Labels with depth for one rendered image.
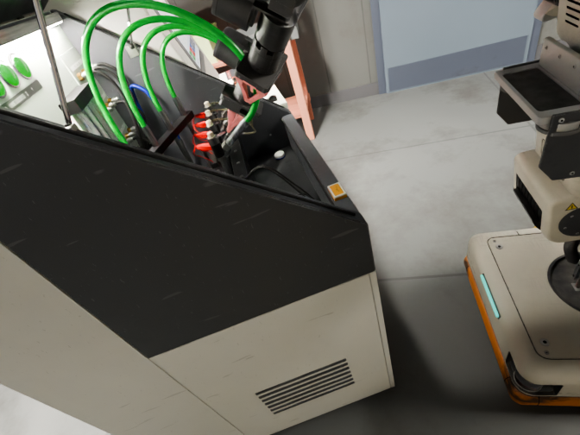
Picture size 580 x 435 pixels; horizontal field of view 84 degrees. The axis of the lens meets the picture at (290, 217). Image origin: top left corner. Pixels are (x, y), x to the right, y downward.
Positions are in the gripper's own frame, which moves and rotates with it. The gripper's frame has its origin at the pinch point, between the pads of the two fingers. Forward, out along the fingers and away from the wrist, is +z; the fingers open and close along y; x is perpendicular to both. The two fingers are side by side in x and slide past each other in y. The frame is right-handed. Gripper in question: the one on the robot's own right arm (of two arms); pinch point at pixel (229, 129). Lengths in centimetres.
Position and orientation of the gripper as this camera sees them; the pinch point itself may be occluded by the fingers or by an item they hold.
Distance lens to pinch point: 88.4
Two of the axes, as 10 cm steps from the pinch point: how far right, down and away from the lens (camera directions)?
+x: -0.2, 6.8, -7.3
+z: -4.9, 6.3, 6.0
